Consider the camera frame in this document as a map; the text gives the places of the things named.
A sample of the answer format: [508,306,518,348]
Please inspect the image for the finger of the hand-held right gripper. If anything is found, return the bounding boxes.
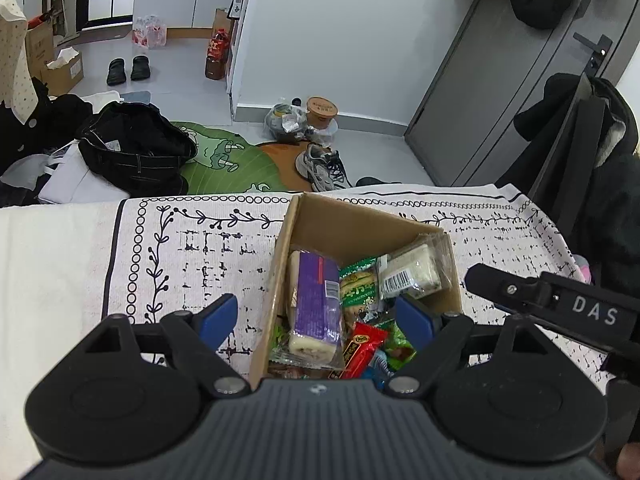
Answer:
[464,262,557,318]

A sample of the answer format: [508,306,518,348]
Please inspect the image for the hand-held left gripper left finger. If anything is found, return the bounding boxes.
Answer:
[80,292,251,399]

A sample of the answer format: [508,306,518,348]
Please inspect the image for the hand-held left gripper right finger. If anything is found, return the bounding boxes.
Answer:
[382,292,561,401]

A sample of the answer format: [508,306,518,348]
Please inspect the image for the clear white cake packet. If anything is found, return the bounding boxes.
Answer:
[377,242,453,301]

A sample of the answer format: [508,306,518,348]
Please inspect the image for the red snack bar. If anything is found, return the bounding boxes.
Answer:
[340,322,390,380]

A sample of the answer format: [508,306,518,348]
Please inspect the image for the small green snack packet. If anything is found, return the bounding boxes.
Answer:
[268,322,291,361]

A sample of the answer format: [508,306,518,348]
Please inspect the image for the blue snack packet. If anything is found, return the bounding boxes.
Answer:
[362,352,396,388]

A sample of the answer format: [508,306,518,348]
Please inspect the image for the dark green snack packet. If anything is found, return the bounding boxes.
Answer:
[339,257,381,311]

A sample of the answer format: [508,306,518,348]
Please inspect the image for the purple cake packet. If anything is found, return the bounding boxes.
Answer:
[286,250,347,365]

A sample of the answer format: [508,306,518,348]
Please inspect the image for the brown cardboard box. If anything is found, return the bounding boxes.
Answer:
[248,192,463,391]

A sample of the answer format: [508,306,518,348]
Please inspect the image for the person's right hand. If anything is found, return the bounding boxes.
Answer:
[617,442,640,480]

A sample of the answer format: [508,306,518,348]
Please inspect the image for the white black-patterned tablecloth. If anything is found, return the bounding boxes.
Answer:
[102,183,617,397]

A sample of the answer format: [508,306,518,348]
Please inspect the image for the black coats on chair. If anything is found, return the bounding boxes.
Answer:
[527,72,621,241]

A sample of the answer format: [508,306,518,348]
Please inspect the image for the green cartoon floor mat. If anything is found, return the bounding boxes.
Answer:
[172,121,301,194]

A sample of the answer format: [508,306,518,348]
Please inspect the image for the brown round floor mat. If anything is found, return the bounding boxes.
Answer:
[255,141,321,192]

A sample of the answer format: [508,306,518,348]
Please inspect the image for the grey sneaker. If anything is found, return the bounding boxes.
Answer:
[295,142,353,192]

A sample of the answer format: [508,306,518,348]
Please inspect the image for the black coat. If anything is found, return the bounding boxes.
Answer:
[514,72,640,186]

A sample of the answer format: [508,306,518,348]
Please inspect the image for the black stitched pants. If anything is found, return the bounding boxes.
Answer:
[76,101,198,196]

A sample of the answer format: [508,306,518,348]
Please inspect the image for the white tote bag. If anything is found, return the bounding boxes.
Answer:
[37,142,131,206]

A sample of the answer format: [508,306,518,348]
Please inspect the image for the clear plastic container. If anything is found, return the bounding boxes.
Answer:
[305,120,341,148]

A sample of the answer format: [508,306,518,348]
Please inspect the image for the grey door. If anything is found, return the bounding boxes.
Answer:
[404,0,640,188]

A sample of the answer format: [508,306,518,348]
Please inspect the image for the plastic trash bag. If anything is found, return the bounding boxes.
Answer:
[264,102,307,141]

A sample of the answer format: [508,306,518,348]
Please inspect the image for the brown paper bowl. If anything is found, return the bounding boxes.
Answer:
[306,96,339,130]

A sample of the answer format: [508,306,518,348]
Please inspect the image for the white floor cloth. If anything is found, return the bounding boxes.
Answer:
[75,91,123,111]

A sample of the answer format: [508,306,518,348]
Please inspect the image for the black buttoned garment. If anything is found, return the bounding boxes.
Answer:
[0,92,93,176]

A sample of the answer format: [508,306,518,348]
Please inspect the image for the cooking oil bottle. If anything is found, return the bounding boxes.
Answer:
[205,29,231,81]

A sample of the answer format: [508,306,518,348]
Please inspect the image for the open cardboard box with paper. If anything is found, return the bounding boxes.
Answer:
[40,47,85,97]

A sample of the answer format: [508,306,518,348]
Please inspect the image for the pack of water bottles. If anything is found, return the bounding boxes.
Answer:
[131,15,167,50]

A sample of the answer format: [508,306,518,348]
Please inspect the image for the white dotted garment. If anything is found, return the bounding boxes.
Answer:
[0,0,38,123]

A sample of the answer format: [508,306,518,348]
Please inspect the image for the tall cardboard box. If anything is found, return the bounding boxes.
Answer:
[25,22,56,78]

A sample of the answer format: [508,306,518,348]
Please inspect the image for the black door handle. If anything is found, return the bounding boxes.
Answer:
[573,32,613,78]

